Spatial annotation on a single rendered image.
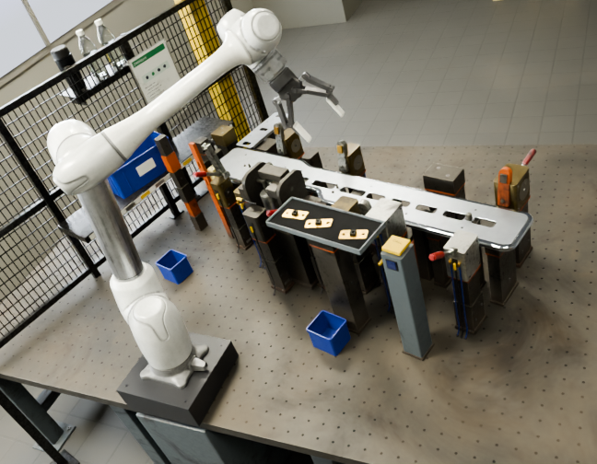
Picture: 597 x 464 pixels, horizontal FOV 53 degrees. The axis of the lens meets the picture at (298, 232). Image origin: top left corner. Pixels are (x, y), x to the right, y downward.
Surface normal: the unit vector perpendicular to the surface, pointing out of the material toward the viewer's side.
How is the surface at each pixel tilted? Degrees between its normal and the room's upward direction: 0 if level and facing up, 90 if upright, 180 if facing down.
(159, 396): 5
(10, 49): 90
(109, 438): 0
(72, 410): 0
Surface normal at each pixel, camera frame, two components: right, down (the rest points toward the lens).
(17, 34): 0.89, 0.06
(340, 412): -0.26, -0.76
